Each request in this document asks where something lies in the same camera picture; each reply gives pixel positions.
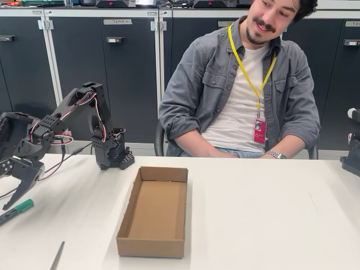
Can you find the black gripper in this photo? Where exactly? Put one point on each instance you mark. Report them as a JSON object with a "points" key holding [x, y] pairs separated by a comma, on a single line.
{"points": [[26, 175]]}

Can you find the green-capped black permanent marker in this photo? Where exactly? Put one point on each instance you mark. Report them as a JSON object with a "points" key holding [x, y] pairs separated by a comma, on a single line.
{"points": [[24, 205]]}

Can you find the idle black robot arm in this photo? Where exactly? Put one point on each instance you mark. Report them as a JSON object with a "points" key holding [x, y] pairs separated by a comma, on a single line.
{"points": [[353, 163]]}

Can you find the man's right forearm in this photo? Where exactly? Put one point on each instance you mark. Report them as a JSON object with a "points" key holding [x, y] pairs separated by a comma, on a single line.
{"points": [[194, 146]]}

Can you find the man's left forearm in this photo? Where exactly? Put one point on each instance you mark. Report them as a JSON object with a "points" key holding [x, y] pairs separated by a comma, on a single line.
{"points": [[288, 150]]}

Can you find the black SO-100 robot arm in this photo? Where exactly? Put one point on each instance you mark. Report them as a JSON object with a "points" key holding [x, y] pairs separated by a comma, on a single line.
{"points": [[101, 112]]}

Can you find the black backpack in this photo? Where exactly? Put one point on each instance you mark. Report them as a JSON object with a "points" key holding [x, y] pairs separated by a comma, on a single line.
{"points": [[9, 129]]}

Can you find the open brown cardboard box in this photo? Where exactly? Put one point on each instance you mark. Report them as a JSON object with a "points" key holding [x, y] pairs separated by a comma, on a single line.
{"points": [[157, 213]]}

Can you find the red and orange tool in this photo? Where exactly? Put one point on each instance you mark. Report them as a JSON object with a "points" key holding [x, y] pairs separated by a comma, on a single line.
{"points": [[9, 4]]}

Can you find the green box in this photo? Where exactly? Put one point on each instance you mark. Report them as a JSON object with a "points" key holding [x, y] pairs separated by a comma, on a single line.
{"points": [[42, 2]]}

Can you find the grey tape label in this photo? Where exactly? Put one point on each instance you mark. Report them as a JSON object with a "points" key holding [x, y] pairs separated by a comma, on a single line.
{"points": [[118, 22], [225, 24], [353, 23]]}

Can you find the black case with red logo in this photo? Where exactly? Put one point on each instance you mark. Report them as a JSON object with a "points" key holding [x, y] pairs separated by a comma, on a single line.
{"points": [[115, 3], [213, 4], [243, 3]]}

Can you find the silver device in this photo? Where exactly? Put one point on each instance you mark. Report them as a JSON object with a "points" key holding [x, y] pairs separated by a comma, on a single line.
{"points": [[146, 2]]}

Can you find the pink ID badge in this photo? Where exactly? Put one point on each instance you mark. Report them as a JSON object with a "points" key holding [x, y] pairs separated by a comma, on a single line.
{"points": [[259, 132]]}

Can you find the man in grey shirt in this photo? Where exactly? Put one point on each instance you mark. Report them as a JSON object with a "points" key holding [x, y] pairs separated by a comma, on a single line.
{"points": [[247, 84]]}

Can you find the silver wristwatch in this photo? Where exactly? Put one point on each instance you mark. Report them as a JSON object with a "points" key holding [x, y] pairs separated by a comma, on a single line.
{"points": [[275, 154]]}

